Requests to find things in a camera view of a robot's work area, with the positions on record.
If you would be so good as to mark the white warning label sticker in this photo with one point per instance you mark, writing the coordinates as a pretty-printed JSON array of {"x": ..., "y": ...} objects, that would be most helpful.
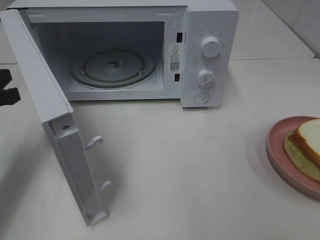
[{"x": 175, "y": 56}]

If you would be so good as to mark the white microwave door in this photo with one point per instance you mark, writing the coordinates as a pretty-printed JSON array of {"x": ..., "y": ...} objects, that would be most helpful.
[{"x": 56, "y": 116}]

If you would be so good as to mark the glass microwave turntable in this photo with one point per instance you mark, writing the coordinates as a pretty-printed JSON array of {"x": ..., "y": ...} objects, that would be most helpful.
[{"x": 113, "y": 68}]

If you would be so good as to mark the white timer knob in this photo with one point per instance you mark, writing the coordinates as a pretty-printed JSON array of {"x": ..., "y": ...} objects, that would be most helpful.
[{"x": 206, "y": 77}]

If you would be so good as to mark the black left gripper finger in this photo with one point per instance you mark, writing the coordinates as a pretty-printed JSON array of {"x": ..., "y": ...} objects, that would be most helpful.
[
  {"x": 5, "y": 78},
  {"x": 9, "y": 97}
]

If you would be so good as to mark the upper white power knob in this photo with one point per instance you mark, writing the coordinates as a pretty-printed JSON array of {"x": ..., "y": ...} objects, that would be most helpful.
[{"x": 210, "y": 47}]

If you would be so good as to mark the white bread sandwich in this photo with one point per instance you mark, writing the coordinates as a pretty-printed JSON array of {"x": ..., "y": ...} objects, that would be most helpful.
[{"x": 302, "y": 145}]

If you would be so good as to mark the round white door button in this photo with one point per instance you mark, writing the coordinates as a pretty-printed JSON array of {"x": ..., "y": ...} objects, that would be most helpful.
[{"x": 201, "y": 97}]

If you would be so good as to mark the pink round plate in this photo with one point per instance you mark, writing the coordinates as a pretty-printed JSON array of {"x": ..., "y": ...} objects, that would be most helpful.
[{"x": 282, "y": 163}]

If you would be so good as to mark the white microwave oven body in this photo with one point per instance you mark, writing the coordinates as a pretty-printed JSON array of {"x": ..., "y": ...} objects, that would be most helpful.
[{"x": 66, "y": 30}]

